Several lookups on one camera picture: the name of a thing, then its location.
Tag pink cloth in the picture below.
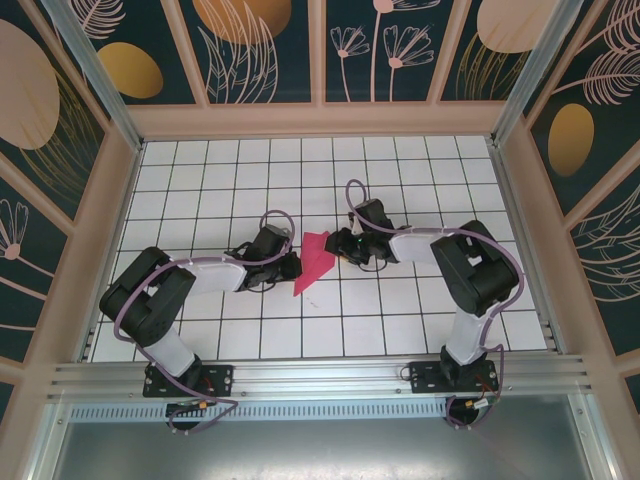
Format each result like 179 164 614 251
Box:
292 231 337 297

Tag grey metal sheet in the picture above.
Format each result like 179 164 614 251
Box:
22 419 619 480

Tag aluminium mounting rail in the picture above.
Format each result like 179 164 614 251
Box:
47 353 596 402

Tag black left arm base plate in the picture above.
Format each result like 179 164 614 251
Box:
143 363 235 399

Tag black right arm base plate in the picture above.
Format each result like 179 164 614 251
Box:
408 360 500 394

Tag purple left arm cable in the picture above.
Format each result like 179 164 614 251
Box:
113 209 297 435

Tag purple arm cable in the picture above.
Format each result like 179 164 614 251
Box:
345 178 526 432
113 209 297 435

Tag slotted metal cable duct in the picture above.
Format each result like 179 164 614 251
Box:
68 403 451 424

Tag aluminium table side rail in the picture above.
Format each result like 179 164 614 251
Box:
77 142 147 362
487 139 566 354

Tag orange yellow connector wires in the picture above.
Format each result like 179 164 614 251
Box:
464 384 501 412
167 397 214 416

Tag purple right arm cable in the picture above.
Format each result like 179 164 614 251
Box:
345 178 526 432

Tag aluminium frame post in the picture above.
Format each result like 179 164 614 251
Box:
490 0 585 147
40 0 147 152

